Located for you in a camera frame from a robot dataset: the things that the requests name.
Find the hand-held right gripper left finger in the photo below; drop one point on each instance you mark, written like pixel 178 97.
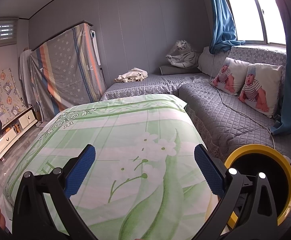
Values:
pixel 81 170

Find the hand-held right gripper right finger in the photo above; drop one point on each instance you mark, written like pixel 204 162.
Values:
pixel 209 171

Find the yellow and black trash bin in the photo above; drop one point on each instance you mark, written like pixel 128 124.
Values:
pixel 260 147

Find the cartoon print mat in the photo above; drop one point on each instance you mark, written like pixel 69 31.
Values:
pixel 3 97

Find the white low cabinet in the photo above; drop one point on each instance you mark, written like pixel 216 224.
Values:
pixel 28 118

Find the green floral blanket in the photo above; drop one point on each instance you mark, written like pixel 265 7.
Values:
pixel 135 180

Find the grey quilted sofa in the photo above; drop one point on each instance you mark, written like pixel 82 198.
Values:
pixel 223 112

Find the white hanging garment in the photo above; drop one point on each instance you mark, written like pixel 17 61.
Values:
pixel 25 75

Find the striped grey bedsheet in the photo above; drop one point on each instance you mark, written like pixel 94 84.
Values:
pixel 65 75

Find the baby print pillow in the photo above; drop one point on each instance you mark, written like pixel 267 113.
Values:
pixel 258 90
pixel 228 76

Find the cream cloth pile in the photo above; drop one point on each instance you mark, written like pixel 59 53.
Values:
pixel 133 75

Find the dark grey bolster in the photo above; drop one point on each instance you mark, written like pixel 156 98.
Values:
pixel 168 70

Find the light grey cushion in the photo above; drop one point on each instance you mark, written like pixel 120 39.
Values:
pixel 206 60

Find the white tiger plush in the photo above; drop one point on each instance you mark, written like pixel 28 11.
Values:
pixel 185 56

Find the white board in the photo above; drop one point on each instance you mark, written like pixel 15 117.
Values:
pixel 96 50

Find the window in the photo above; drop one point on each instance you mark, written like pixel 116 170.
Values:
pixel 250 12

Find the white wall vent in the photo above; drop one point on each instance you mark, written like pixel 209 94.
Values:
pixel 0 31

